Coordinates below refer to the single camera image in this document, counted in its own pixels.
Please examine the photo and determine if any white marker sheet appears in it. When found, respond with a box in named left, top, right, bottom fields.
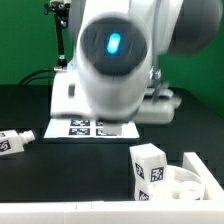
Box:
left=44, top=119, right=139, bottom=139

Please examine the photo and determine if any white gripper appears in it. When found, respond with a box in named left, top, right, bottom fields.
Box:
left=50, top=71, right=181, bottom=124

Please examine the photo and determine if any black cable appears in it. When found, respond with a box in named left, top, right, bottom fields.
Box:
left=18, top=67, right=68, bottom=86

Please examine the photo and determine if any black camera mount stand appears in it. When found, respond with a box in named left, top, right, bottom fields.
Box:
left=44, top=0, right=71, bottom=67

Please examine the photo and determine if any white L-shaped fence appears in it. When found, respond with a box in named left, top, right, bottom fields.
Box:
left=0, top=152, right=224, bottom=224

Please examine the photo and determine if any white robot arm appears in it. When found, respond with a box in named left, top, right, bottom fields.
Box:
left=50, top=0, right=223, bottom=124

